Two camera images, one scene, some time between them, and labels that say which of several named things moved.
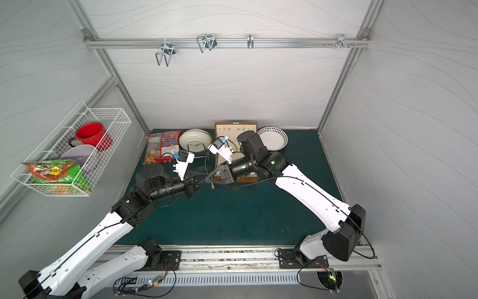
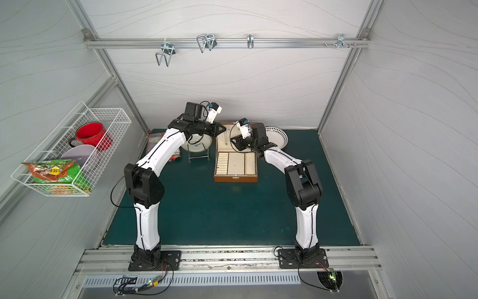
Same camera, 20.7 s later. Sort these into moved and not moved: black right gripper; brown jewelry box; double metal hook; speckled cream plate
Moved: black right gripper
Not moved: speckled cream plate; double metal hook; brown jewelry box
